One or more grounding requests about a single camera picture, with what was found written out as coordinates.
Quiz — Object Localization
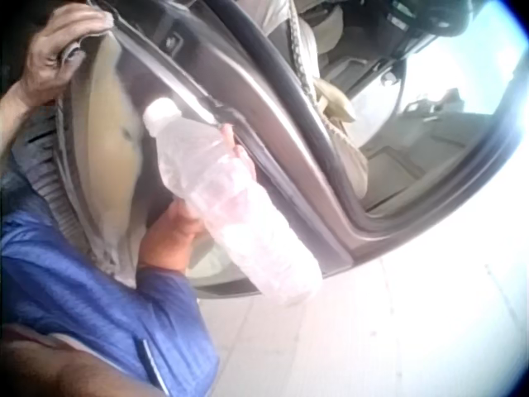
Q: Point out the person's right hand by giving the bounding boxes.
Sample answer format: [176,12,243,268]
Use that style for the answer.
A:
[137,122,258,273]

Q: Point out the person's left hand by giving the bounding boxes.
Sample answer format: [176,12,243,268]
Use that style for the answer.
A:
[18,5,116,105]

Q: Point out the grey cleaning cloth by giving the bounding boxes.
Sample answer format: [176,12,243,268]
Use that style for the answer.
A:
[60,11,119,65]

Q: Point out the clear plastic water bottle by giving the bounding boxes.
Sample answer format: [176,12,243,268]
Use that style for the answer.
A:
[142,97,324,308]

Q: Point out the open car door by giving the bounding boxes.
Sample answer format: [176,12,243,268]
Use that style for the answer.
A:
[55,0,375,299]

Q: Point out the beige covered car seat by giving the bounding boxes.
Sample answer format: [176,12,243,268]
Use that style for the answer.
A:
[266,0,369,200]

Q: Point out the beige cloth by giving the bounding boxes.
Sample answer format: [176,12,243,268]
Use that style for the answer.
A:
[312,76,357,125]

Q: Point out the car body with interior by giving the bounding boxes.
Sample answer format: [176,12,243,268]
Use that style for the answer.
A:
[206,0,520,227]

